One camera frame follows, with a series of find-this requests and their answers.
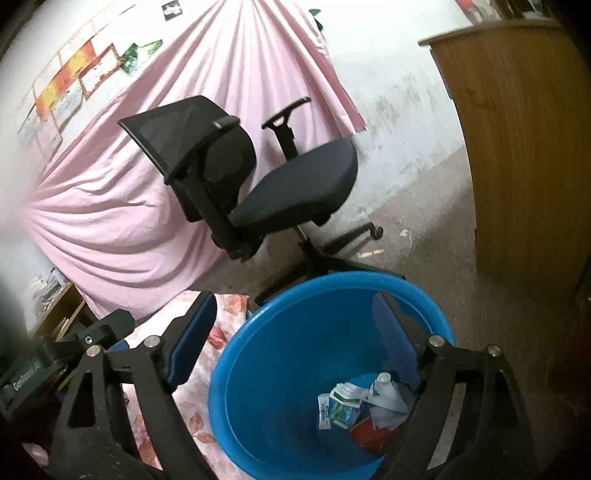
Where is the pink hanging sheet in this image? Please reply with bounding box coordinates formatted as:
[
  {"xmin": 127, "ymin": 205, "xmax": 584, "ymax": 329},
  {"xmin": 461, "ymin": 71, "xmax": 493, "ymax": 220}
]
[{"xmin": 23, "ymin": 0, "xmax": 368, "ymax": 319}]

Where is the wooden cabinet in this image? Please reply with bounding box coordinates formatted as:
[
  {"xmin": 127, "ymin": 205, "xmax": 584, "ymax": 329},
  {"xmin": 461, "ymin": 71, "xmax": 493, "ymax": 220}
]
[{"xmin": 418, "ymin": 16, "xmax": 591, "ymax": 305}]

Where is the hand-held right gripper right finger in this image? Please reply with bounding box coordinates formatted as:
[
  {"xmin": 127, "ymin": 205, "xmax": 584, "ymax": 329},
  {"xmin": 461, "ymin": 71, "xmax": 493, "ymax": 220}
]
[{"xmin": 372, "ymin": 290, "xmax": 527, "ymax": 480}]

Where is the wooden desk with shelf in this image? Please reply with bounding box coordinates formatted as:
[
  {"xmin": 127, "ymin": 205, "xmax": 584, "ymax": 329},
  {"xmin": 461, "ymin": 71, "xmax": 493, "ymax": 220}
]
[{"xmin": 30, "ymin": 281, "xmax": 93, "ymax": 342}]

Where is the black office chair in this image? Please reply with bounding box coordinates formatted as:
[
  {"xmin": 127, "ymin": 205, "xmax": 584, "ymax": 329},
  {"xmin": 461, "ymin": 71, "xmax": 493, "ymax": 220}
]
[{"xmin": 117, "ymin": 95, "xmax": 407, "ymax": 305}]

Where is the blue plastic basin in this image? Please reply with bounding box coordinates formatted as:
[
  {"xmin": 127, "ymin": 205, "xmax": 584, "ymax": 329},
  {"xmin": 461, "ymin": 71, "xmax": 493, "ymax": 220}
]
[{"xmin": 208, "ymin": 271, "xmax": 455, "ymax": 480}]

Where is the group of wall certificates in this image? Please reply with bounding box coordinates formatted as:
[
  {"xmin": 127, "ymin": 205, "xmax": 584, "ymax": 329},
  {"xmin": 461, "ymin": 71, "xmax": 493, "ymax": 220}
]
[{"xmin": 16, "ymin": 4, "xmax": 139, "ymax": 153}]

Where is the grey wrapper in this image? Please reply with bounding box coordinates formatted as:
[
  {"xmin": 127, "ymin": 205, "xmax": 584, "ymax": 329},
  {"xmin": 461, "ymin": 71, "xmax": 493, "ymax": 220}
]
[{"xmin": 367, "ymin": 371, "xmax": 416, "ymax": 431}]

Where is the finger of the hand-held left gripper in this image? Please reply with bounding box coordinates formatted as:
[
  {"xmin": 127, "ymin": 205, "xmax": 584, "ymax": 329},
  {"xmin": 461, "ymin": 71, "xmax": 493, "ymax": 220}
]
[{"xmin": 58, "ymin": 308, "xmax": 136, "ymax": 357}]

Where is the green landscape photo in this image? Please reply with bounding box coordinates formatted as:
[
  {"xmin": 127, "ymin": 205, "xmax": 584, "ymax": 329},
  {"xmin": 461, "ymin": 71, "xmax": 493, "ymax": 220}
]
[
  {"xmin": 136, "ymin": 40, "xmax": 163, "ymax": 62},
  {"xmin": 121, "ymin": 44, "xmax": 140, "ymax": 75}
]

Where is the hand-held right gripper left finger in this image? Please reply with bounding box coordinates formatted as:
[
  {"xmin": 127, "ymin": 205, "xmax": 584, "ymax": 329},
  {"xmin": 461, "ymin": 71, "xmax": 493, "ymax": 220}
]
[{"xmin": 48, "ymin": 291, "xmax": 218, "ymax": 480}]

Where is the stack of books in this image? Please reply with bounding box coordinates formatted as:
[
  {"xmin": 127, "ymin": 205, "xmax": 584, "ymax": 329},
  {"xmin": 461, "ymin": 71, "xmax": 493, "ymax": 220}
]
[{"xmin": 30, "ymin": 272, "xmax": 65, "ymax": 319}]

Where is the red wrapper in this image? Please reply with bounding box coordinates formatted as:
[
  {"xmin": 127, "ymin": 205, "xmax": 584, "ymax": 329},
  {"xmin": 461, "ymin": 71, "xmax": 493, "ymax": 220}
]
[{"xmin": 348, "ymin": 415, "xmax": 393, "ymax": 455}]

